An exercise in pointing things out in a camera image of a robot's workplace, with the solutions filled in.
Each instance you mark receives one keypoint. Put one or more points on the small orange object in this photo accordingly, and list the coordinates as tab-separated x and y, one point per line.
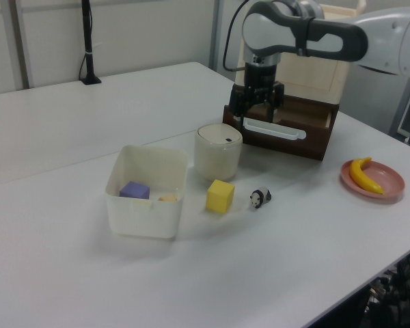
167	198

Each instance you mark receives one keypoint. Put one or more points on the black pole stand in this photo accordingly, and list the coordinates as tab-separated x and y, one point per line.
87	34

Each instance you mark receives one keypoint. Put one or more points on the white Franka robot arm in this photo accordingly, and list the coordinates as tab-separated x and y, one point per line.
328	30

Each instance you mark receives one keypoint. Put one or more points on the cream lidded trash can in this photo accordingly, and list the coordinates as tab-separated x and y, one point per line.
217	157

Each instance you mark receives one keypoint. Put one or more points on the white plastic bin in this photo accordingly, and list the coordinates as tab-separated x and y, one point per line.
143	218

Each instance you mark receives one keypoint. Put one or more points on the purple foam cube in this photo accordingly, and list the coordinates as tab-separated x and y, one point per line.
134	190

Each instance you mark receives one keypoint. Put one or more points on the pink plate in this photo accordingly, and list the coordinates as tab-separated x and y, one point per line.
389	181

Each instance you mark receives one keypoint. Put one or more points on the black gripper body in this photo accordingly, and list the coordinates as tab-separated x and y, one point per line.
259	80

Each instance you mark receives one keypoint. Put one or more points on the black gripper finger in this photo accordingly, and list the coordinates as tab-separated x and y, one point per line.
239	102
278	97

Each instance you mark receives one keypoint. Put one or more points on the yellow toy banana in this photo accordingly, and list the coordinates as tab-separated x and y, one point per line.
358	177

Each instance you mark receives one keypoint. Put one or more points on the panda toy figure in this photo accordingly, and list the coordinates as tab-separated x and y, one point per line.
259	198

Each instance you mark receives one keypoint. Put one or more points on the yellow foam cube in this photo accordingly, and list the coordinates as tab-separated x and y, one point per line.
219	198

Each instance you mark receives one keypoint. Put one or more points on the black equipment under table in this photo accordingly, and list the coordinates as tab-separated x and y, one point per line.
403	294

